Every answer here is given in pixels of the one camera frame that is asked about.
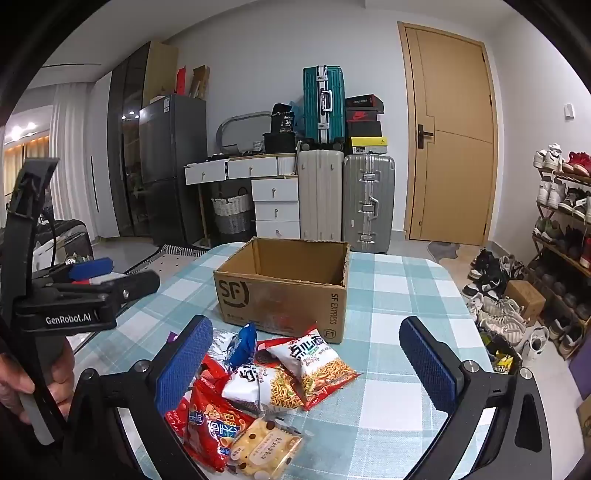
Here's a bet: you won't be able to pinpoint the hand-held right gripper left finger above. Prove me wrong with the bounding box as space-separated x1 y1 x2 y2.
65 315 215 480

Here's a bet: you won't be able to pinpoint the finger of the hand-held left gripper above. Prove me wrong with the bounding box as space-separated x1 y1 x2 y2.
59 270 162 304
36 257 115 283

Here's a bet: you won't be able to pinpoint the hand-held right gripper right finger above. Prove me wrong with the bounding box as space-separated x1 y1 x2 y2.
399 316 555 480

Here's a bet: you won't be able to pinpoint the silver purple snack packet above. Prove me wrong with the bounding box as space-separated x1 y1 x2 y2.
203 329 241 370

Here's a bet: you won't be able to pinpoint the blue snack packet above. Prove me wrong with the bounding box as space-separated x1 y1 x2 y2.
228 322 257 370

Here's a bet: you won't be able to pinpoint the white noodle snack packet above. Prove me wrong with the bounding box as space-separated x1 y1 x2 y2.
267 325 363 411
222 362 293 414

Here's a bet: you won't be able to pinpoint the red snack packet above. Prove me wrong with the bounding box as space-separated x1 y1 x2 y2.
165 353 257 472

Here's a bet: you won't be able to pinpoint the brown cardboard box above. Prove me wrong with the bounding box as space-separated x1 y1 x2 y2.
213 237 350 345

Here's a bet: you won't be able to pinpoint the beige biscuit packet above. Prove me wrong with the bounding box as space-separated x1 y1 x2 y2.
227 415 304 479

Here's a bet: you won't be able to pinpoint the person's left hand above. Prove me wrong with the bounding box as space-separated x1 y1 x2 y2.
0 339 76 425

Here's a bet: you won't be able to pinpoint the dark luggage bag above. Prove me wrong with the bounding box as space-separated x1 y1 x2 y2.
34 219 95 274

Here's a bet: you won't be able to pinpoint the pile of assorted shoes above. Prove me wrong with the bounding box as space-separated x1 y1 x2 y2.
462 249 550 372

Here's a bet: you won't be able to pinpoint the white curtain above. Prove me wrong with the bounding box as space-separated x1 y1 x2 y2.
46 85 99 241

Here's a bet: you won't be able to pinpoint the small cardboard box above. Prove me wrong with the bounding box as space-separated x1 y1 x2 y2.
505 280 546 326

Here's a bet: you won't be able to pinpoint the black fridge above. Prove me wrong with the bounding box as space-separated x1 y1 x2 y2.
139 95 208 247

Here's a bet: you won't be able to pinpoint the grey door mat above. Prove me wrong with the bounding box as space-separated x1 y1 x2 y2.
427 241 462 261

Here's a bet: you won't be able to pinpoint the woven laundry basket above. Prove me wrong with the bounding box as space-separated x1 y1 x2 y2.
211 187 254 235

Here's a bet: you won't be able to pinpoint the dark glass cabinet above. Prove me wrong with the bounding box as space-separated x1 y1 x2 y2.
107 41 153 241

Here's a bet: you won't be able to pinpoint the purple plastic bag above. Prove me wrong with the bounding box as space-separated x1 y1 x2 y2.
569 346 591 402

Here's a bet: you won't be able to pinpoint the white drawer desk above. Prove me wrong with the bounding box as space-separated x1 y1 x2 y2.
185 154 301 241

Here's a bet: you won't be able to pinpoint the silver suitcase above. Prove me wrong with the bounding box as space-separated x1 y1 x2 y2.
342 154 396 254

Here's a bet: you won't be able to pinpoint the wooden shoe rack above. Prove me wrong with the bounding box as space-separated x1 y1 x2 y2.
531 161 591 361

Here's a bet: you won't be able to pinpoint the wooden door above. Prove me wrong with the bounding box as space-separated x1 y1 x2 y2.
398 21 499 246

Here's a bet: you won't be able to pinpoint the oval metal framed mirror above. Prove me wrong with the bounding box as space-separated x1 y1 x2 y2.
216 111 273 155

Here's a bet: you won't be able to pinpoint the beige suitcase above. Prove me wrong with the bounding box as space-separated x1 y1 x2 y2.
297 150 346 241

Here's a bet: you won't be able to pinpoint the flat tan cardboard sheet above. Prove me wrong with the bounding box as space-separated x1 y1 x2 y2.
144 41 179 106

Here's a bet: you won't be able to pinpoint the brown paper bag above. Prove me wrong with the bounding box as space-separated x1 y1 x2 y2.
191 65 211 100

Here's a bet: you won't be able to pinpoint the rows of racked sneakers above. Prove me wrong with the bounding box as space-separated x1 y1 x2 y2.
532 144 591 356

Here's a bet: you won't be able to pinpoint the black printed bag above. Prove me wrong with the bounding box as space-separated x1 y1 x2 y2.
270 103 296 134

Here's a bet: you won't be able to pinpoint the yellow black shoe box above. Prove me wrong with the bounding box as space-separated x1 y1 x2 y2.
347 136 387 156

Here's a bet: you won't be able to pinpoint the plain black shoe box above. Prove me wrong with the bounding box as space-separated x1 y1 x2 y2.
346 121 383 138

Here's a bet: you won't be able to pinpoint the teal suitcase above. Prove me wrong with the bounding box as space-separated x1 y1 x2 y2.
303 66 346 146

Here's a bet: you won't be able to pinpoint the black flat shoe box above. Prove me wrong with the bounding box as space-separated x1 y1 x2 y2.
345 95 385 114

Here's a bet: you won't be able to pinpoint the black cable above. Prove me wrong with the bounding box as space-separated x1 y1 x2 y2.
45 208 60 269

